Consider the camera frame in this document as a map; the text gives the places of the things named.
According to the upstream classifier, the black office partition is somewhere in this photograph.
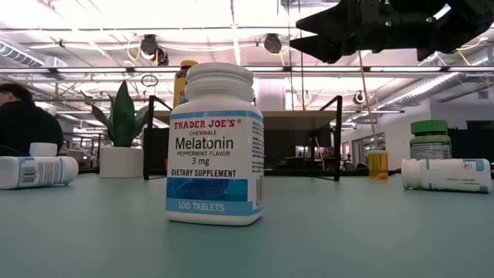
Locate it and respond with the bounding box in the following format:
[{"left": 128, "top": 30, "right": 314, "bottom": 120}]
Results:
[{"left": 447, "top": 119, "right": 494, "bottom": 165}]

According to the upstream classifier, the white bottle blue-striped label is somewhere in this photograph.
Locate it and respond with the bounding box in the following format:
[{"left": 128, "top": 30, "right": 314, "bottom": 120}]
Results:
[{"left": 0, "top": 155, "right": 80, "bottom": 191}]

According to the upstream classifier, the snake plant in white pot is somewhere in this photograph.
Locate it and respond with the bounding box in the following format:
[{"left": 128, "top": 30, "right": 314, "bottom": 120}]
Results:
[{"left": 80, "top": 80, "right": 151, "bottom": 179}]

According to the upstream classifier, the green bottle green cap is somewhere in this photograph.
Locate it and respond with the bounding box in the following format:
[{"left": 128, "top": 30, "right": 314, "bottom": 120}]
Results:
[{"left": 408, "top": 119, "right": 453, "bottom": 161}]

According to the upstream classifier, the silver ventilation duct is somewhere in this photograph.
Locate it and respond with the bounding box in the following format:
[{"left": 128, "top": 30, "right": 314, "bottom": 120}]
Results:
[
  {"left": 0, "top": 40, "right": 69, "bottom": 70},
  {"left": 376, "top": 46, "right": 494, "bottom": 113}
]

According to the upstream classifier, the person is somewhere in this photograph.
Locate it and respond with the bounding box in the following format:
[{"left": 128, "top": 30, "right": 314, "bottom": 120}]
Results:
[{"left": 0, "top": 83, "right": 65, "bottom": 158}]

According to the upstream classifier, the hanging metal ring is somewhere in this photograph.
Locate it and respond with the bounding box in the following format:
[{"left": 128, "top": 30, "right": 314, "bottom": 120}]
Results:
[{"left": 140, "top": 73, "right": 160, "bottom": 88}]

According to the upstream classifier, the wooden shelf black metal frame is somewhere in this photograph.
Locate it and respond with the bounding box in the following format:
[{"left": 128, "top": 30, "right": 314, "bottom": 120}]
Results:
[{"left": 142, "top": 94, "right": 343, "bottom": 182}]

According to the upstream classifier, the black hanging cable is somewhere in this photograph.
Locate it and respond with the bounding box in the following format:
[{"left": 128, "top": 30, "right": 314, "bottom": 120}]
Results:
[{"left": 298, "top": 0, "right": 306, "bottom": 112}]

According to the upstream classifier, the brown bottle yellow cap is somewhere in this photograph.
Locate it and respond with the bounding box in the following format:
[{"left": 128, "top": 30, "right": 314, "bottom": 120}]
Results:
[{"left": 172, "top": 59, "right": 200, "bottom": 109}]

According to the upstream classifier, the large white-capped labelled bottle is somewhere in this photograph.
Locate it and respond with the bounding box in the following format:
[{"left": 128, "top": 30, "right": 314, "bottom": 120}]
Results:
[{"left": 400, "top": 157, "right": 493, "bottom": 195}]

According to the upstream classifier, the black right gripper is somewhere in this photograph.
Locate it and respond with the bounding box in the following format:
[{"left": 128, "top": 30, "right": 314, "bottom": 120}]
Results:
[{"left": 289, "top": 0, "right": 441, "bottom": 65}]

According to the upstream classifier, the white Trader Joe's melatonin bottle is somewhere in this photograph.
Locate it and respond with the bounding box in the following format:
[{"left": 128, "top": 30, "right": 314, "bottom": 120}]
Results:
[{"left": 164, "top": 61, "right": 266, "bottom": 227}]

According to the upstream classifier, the black overhead frame bar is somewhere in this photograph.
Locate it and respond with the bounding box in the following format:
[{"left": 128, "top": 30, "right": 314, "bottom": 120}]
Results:
[{"left": 0, "top": 65, "right": 494, "bottom": 75}]

